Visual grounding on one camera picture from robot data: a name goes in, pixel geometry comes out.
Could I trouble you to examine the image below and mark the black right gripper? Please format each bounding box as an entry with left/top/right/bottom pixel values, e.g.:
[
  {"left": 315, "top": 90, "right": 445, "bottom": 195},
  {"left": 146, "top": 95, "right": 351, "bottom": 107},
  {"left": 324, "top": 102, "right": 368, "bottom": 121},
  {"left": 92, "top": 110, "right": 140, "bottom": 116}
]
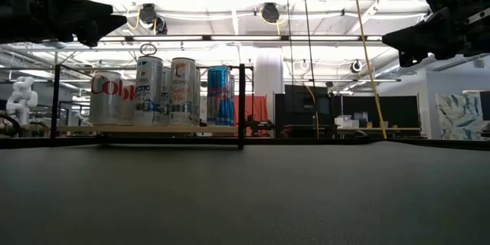
[{"left": 381, "top": 0, "right": 490, "bottom": 68}]

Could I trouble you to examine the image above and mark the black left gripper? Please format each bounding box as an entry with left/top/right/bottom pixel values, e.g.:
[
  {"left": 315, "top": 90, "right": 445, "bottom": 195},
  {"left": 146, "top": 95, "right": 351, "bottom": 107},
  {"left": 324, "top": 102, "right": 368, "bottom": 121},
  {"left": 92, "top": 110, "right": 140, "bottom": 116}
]
[{"left": 0, "top": 0, "right": 128, "bottom": 48}]

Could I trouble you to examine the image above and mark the Celsius Arctic Vibe can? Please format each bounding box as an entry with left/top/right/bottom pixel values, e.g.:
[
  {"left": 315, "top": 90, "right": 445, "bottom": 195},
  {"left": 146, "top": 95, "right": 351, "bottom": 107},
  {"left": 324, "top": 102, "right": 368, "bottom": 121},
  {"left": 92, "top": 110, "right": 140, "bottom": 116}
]
[
  {"left": 133, "top": 55, "right": 165, "bottom": 126},
  {"left": 161, "top": 67, "right": 172, "bottom": 126}
]

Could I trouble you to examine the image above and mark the Celsius Tropical Vibe can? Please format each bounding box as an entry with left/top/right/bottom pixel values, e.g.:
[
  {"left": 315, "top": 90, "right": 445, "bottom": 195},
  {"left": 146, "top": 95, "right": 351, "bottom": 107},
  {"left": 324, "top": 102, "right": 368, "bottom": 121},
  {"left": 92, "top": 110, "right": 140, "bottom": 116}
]
[
  {"left": 168, "top": 57, "right": 198, "bottom": 126},
  {"left": 194, "top": 67, "right": 202, "bottom": 126}
]

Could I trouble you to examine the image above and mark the blue silver Red Bull can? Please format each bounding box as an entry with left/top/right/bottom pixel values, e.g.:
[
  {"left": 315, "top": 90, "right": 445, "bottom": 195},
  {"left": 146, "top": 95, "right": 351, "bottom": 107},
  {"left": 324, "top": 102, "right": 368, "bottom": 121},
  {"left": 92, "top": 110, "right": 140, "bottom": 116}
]
[
  {"left": 206, "top": 65, "right": 232, "bottom": 127},
  {"left": 229, "top": 74, "right": 236, "bottom": 126}
]

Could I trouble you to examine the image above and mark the wooden shelf board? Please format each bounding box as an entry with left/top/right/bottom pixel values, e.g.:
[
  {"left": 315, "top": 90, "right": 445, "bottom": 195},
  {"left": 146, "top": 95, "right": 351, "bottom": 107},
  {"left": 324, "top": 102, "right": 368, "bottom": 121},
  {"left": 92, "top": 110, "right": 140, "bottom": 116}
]
[{"left": 57, "top": 124, "right": 240, "bottom": 134}]

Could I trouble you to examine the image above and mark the black room divider panel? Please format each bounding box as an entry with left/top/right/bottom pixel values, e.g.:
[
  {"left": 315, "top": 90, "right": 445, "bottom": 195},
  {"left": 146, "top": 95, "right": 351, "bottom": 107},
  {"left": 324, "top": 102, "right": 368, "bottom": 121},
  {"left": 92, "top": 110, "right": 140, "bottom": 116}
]
[{"left": 341, "top": 95, "right": 421, "bottom": 128}]

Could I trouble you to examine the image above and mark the leaf-patterned panel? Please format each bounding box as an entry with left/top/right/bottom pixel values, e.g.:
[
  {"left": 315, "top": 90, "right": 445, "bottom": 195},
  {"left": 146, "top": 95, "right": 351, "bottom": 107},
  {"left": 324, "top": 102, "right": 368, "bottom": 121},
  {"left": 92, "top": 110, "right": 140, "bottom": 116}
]
[{"left": 435, "top": 92, "right": 485, "bottom": 141}]

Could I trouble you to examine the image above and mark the white boxes stack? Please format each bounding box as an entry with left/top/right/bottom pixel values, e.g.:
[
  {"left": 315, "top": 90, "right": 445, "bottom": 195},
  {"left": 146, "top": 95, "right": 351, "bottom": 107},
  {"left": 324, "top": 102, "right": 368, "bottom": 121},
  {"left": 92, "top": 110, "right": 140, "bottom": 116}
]
[{"left": 335, "top": 111, "right": 368, "bottom": 129}]

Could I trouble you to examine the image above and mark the large black cabinet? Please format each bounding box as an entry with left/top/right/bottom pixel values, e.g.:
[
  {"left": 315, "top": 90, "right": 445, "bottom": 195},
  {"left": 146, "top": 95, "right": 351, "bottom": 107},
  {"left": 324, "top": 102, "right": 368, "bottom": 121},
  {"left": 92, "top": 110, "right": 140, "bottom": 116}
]
[{"left": 274, "top": 83, "right": 332, "bottom": 138}]

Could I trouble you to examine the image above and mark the round black ceiling fixture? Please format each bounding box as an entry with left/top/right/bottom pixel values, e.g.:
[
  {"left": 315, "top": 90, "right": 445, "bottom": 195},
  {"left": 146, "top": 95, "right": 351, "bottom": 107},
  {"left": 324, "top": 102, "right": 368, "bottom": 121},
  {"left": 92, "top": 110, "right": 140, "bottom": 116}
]
[{"left": 260, "top": 2, "right": 283, "bottom": 25}]

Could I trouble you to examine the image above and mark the ceiling reel with yellow cable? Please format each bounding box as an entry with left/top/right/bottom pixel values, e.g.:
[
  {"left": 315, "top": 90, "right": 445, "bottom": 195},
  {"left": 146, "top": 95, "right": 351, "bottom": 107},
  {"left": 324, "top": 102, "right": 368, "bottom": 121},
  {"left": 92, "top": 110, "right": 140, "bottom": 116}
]
[{"left": 126, "top": 2, "right": 168, "bottom": 35}]

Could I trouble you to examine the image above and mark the yellow extension cord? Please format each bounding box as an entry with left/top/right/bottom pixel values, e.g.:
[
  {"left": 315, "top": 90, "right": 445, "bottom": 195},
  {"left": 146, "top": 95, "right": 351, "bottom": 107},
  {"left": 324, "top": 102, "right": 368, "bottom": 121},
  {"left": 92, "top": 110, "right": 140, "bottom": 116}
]
[{"left": 350, "top": 0, "right": 387, "bottom": 139}]

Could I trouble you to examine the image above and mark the black aluminium rig frame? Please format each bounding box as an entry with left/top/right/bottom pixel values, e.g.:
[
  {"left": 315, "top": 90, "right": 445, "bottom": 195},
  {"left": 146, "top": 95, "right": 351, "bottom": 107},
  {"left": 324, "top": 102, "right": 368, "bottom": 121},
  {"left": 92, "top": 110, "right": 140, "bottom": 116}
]
[{"left": 0, "top": 136, "right": 490, "bottom": 151}]

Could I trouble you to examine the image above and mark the black metal shelf frame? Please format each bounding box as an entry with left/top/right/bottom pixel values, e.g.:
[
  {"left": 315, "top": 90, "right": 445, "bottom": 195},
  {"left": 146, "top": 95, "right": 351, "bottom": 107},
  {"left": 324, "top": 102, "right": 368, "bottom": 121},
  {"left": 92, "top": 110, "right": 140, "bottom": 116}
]
[{"left": 50, "top": 63, "right": 256, "bottom": 150}]

